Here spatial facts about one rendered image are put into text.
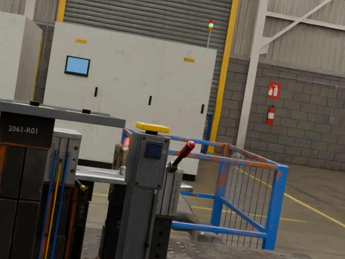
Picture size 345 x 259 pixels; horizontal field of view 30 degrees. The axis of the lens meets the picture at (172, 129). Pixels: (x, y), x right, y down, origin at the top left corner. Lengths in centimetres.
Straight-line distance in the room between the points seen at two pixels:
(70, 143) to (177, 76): 813
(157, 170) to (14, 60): 811
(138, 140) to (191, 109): 828
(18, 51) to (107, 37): 127
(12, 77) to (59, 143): 795
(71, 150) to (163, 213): 27
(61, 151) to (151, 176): 23
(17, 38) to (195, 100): 273
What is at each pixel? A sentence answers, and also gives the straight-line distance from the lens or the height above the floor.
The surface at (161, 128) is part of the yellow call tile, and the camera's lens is 134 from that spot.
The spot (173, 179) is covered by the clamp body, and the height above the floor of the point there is 103.
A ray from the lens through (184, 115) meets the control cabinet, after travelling 959.
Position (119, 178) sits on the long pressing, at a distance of 162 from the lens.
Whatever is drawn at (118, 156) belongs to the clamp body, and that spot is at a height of 103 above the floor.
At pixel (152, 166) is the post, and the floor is 108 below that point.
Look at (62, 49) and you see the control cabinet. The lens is 941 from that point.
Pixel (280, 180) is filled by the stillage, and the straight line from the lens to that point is 357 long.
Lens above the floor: 123
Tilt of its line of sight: 3 degrees down
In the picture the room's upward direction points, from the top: 9 degrees clockwise
